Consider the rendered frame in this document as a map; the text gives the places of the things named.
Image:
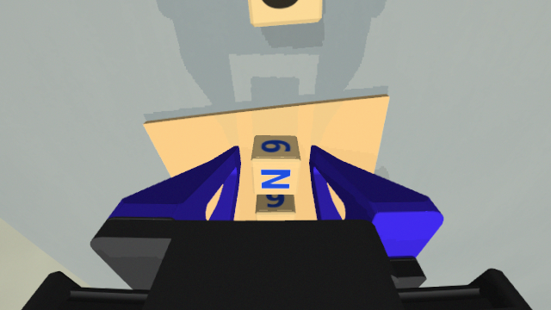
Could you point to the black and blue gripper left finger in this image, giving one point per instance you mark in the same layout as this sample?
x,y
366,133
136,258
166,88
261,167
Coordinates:
x,y
186,195

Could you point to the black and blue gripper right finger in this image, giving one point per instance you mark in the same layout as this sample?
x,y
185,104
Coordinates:
x,y
404,219

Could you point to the orange flat mat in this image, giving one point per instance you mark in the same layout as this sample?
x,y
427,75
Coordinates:
x,y
348,128

